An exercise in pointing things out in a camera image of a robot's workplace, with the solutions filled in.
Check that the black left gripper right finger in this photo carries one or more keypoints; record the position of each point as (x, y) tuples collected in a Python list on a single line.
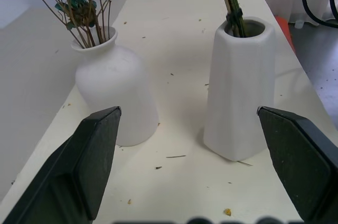
[(298, 160)]

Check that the orange object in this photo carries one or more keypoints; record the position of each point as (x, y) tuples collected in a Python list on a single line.
[(285, 31)]

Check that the green stemmed flower bouquet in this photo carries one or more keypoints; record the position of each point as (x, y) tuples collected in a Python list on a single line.
[(232, 4)]

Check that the round white ceramic vase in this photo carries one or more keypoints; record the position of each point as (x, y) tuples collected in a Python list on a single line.
[(116, 86)]

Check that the dried brown twig bouquet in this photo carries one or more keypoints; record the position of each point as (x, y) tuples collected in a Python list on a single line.
[(79, 10)]

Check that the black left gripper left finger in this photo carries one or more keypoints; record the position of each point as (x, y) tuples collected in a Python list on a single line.
[(79, 166)]

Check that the angular white ceramic vase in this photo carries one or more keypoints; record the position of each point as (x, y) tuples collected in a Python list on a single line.
[(239, 89)]

